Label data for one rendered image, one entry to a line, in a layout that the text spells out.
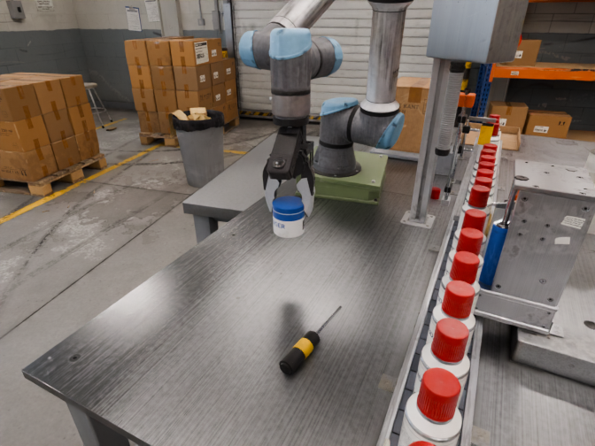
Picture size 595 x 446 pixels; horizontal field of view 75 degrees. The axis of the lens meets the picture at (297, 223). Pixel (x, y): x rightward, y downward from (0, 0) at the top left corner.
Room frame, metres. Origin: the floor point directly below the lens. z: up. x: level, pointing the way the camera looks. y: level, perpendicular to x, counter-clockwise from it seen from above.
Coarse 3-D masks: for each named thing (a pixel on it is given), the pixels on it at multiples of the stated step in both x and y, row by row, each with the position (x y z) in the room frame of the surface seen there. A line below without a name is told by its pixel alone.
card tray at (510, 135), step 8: (480, 128) 2.06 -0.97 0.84; (504, 128) 2.01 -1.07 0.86; (512, 128) 1.99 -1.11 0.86; (472, 136) 1.94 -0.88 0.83; (504, 136) 1.94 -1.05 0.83; (512, 136) 1.94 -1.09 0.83; (520, 136) 1.81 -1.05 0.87; (472, 144) 1.80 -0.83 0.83; (504, 144) 1.80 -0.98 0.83; (512, 144) 1.80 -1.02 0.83
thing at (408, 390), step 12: (456, 228) 0.89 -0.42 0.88; (444, 264) 0.73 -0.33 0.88; (432, 300) 0.60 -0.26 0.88; (420, 348) 0.48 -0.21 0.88; (468, 348) 0.48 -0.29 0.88; (408, 384) 0.40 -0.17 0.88; (408, 396) 0.38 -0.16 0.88; (396, 420) 0.34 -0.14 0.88; (396, 432) 0.33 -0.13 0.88; (396, 444) 0.31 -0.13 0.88; (456, 444) 0.31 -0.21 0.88
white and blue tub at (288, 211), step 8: (280, 200) 0.76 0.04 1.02; (288, 200) 0.76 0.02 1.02; (296, 200) 0.76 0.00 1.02; (280, 208) 0.72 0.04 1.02; (288, 208) 0.72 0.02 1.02; (296, 208) 0.72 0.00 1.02; (280, 216) 0.72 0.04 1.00; (288, 216) 0.72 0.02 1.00; (296, 216) 0.72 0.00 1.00; (304, 216) 0.74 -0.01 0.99; (280, 224) 0.72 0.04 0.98; (288, 224) 0.72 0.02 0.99; (296, 224) 0.72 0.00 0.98; (304, 224) 0.74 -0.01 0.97; (280, 232) 0.72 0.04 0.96; (288, 232) 0.72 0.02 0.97; (296, 232) 0.72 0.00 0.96
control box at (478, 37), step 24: (456, 0) 0.94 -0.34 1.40; (480, 0) 0.89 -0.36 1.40; (504, 0) 0.86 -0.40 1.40; (528, 0) 0.90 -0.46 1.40; (432, 24) 0.99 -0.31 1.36; (456, 24) 0.93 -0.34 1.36; (480, 24) 0.88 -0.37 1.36; (504, 24) 0.87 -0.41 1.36; (432, 48) 0.99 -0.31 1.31; (456, 48) 0.92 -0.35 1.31; (480, 48) 0.87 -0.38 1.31; (504, 48) 0.88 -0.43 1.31
